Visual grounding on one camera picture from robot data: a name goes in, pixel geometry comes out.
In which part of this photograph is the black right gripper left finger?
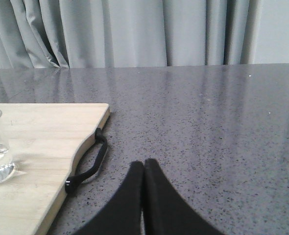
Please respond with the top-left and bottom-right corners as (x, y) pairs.
(75, 161), (144, 235)

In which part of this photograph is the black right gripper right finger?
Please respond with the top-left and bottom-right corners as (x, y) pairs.
(144, 159), (222, 235)

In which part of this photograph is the light wooden cutting board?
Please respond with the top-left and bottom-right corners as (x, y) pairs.
(0, 103), (110, 235)

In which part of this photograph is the grey curtain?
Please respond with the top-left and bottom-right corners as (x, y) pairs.
(0, 0), (289, 69)

